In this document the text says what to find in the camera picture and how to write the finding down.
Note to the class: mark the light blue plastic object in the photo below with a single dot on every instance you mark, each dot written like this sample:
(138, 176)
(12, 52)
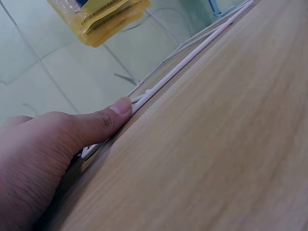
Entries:
(217, 8)

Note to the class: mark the person's left hand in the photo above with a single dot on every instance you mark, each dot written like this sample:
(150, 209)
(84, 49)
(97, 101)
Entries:
(31, 163)

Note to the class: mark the yellow packet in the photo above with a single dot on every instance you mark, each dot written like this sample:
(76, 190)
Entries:
(106, 21)

